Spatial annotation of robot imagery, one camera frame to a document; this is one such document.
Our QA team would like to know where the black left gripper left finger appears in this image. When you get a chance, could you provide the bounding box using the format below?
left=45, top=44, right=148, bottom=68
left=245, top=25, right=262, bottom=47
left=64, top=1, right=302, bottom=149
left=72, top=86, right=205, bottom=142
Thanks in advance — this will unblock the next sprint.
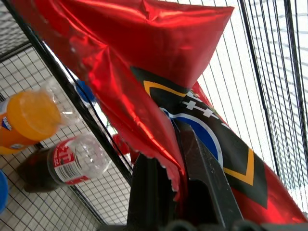
left=127, top=153, right=178, bottom=226

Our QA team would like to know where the black wire rack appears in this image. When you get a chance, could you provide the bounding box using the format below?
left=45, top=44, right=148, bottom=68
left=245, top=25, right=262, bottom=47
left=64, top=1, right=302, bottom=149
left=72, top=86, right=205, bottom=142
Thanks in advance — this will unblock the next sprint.
left=187, top=0, right=308, bottom=212

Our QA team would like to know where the red foil snack bag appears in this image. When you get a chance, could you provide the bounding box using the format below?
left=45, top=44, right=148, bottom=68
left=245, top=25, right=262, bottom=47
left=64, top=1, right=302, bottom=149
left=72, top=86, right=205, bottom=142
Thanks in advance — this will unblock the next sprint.
left=26, top=0, right=308, bottom=224

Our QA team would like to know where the black wire mesh basket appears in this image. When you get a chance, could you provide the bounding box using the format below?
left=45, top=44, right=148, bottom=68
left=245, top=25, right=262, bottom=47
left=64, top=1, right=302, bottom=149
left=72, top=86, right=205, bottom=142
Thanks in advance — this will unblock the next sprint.
left=0, top=0, right=135, bottom=231

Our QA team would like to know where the cola bottle with red label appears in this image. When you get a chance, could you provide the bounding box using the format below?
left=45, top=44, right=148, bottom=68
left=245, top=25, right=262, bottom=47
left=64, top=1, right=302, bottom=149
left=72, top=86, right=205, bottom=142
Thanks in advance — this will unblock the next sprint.
left=16, top=132, right=113, bottom=193

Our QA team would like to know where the orange soda plastic bottle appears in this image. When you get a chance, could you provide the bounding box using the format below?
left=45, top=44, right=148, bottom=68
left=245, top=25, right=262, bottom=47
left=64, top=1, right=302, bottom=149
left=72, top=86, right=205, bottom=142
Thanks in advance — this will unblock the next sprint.
left=0, top=78, right=83, bottom=155

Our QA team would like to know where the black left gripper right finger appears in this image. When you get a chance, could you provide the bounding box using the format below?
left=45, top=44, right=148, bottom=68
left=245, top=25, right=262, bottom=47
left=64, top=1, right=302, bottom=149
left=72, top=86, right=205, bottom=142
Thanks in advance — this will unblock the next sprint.
left=176, top=121, right=244, bottom=228

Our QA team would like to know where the blue cap plastic bottle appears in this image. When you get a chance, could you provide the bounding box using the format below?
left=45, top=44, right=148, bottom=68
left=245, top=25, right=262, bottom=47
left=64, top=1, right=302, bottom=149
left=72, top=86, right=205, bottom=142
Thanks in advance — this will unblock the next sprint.
left=0, top=169, right=9, bottom=215

